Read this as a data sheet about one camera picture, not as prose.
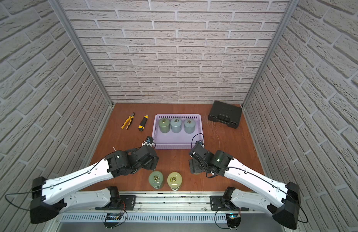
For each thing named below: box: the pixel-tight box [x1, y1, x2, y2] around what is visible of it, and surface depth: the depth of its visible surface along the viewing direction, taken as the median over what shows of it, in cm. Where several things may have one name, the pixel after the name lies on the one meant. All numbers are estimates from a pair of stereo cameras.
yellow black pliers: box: [120, 111, 136, 131], surface depth 109 cm
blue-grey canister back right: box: [184, 118, 196, 134], surface depth 99 cm
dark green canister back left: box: [158, 117, 171, 134], surface depth 99 cm
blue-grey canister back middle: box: [170, 117, 182, 134], surface depth 99 cm
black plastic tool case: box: [208, 100, 243, 130], surface depth 109 cm
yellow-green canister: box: [166, 171, 183, 191], surface depth 75 cm
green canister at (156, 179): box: [148, 170, 164, 189], surface depth 76 cm
